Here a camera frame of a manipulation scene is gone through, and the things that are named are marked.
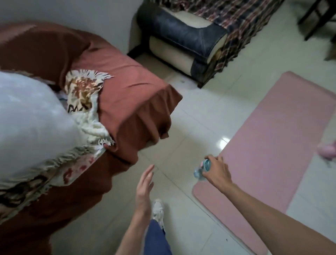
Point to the person's right hand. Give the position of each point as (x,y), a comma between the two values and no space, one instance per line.
(217,175)

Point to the person's left hand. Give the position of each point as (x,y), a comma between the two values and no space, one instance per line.
(143,191)

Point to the person's left fingers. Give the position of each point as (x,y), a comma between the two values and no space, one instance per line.
(146,176)

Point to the person's right fingers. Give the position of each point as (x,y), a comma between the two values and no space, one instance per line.
(213,159)

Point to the clear plastic water bottle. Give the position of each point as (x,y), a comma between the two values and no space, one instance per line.
(202,169)

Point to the person's right forearm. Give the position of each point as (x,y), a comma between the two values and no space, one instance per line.
(278,220)

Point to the person's left forearm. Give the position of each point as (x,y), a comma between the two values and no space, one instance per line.
(129,235)

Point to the person's white sneaker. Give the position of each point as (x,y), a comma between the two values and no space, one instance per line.
(158,211)

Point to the pink yoga mat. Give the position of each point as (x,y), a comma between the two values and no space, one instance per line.
(270,157)

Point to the person's blue jeans leg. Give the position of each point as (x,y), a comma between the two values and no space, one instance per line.
(157,239)

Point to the sofa with brown cover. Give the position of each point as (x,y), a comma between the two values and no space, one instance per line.
(99,131)

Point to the floral fringed throw blanket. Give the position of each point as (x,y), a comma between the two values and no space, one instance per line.
(78,110)

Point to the blue and cream armchair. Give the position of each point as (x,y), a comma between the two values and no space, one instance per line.
(181,39)

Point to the light blue pillow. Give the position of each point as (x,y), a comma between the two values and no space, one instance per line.
(31,126)

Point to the plaid patterned sofa cover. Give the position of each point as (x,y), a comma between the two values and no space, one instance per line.
(236,23)

